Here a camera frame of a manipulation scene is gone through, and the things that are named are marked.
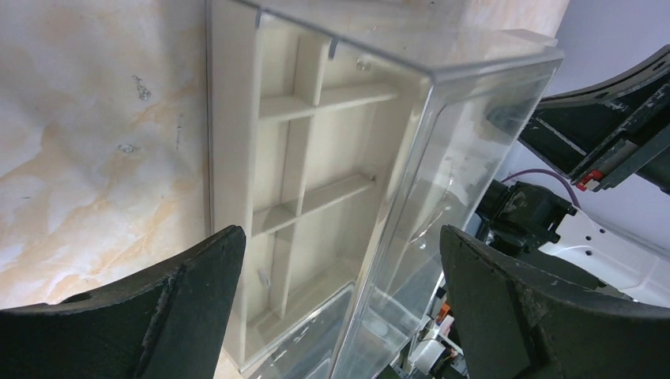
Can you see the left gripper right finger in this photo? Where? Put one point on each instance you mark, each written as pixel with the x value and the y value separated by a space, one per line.
pixel 517 321

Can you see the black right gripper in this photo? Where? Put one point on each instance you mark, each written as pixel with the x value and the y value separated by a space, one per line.
pixel 596 138

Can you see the beige compartment tray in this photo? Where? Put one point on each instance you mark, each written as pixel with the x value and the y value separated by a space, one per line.
pixel 309 137

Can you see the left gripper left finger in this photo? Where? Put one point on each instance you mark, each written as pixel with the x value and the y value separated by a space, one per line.
pixel 165 321

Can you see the clear acrylic box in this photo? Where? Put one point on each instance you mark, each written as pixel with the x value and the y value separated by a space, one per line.
pixel 485 83

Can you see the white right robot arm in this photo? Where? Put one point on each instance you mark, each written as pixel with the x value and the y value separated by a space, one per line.
pixel 612 261

